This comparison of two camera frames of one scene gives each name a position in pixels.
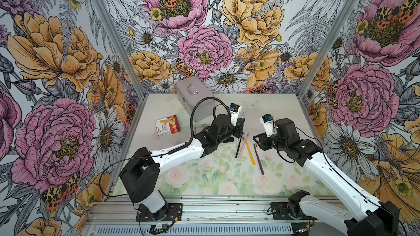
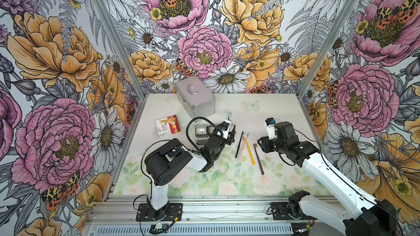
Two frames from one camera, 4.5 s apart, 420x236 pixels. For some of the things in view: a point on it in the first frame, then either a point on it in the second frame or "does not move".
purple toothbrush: x=261 y=168 does not move
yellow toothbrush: x=249 y=151 does not move
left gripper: x=239 y=127 -> x=229 y=140
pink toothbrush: x=244 y=140 does not move
